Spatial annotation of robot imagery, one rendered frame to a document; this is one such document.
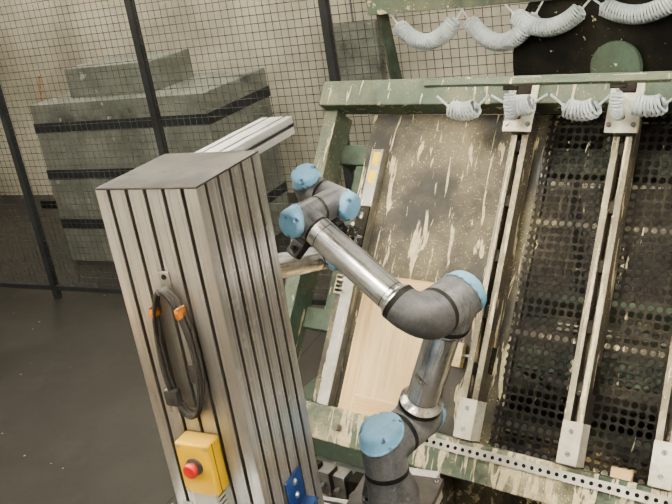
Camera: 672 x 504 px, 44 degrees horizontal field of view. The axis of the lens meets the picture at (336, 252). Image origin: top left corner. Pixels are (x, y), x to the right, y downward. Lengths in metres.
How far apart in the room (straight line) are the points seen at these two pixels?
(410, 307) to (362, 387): 1.09
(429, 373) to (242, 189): 0.69
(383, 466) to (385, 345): 0.82
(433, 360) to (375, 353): 0.87
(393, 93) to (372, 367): 0.99
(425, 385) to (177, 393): 0.64
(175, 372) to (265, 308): 0.24
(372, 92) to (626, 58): 0.90
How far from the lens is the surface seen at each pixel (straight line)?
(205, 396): 1.82
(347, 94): 3.18
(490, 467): 2.65
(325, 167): 3.19
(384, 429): 2.13
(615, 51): 3.14
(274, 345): 1.87
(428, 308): 1.86
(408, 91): 3.04
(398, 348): 2.87
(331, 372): 2.97
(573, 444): 2.54
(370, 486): 2.21
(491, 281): 2.71
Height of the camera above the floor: 2.43
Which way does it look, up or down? 21 degrees down
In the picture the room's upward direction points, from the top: 9 degrees counter-clockwise
